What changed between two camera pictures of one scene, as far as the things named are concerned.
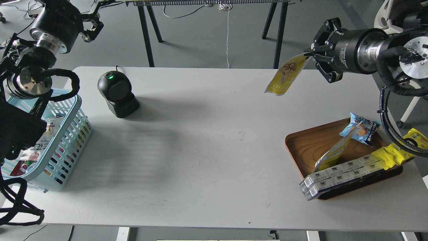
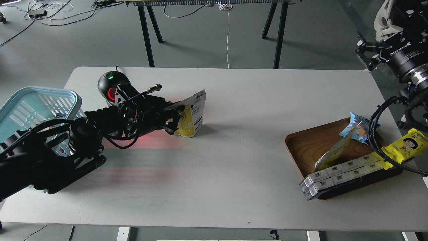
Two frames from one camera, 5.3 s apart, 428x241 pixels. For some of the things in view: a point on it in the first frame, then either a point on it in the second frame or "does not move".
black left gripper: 59,24 -> 139,112
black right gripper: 354,50 -> 408,54
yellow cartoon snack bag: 393,155 does not move
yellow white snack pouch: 287,74 -> 192,118
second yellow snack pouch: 330,157 does not move
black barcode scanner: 116,88 does not move
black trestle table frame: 141,4 does not move
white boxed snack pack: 359,167 does not move
